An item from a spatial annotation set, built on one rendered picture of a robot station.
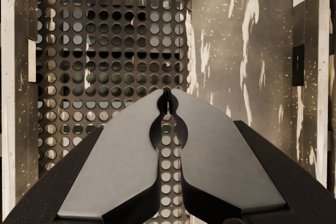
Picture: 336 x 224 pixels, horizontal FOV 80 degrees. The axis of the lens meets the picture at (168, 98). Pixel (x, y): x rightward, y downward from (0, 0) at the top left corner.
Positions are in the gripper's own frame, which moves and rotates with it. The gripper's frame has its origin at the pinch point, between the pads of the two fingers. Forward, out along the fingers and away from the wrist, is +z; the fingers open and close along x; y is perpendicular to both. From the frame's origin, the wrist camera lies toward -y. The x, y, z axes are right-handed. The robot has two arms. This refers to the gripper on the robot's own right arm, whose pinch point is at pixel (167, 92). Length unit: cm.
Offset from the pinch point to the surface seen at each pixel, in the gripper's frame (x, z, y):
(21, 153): -26.2, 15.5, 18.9
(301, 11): 28.3, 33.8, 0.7
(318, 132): 27.6, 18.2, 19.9
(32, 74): -26.0, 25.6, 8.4
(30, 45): -25.6, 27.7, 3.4
